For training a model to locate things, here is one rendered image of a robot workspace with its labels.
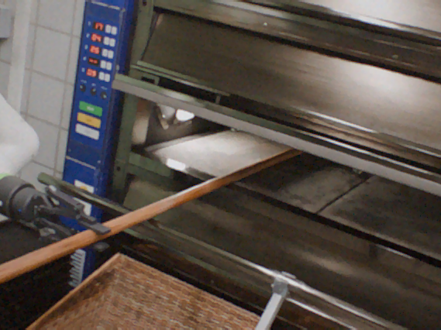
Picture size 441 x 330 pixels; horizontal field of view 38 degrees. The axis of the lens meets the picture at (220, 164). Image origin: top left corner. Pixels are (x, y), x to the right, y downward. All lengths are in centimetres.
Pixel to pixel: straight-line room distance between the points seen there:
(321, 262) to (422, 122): 48
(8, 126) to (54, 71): 63
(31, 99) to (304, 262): 107
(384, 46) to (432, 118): 21
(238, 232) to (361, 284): 38
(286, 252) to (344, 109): 45
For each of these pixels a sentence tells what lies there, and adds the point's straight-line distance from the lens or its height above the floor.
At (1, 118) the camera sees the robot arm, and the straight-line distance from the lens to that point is 156.
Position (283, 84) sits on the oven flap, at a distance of 171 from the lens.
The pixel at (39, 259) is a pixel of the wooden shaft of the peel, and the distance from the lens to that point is 125.
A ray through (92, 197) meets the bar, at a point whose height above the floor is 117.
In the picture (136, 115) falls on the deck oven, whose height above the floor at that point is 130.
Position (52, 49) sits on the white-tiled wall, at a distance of 217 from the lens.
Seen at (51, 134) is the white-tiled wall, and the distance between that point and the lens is 220.
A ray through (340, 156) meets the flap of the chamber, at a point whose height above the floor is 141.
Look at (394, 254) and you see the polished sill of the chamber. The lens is 170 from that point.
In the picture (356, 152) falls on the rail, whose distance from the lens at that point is 152.
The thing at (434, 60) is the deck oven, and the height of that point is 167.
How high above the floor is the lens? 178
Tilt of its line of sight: 17 degrees down
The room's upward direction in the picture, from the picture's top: 12 degrees clockwise
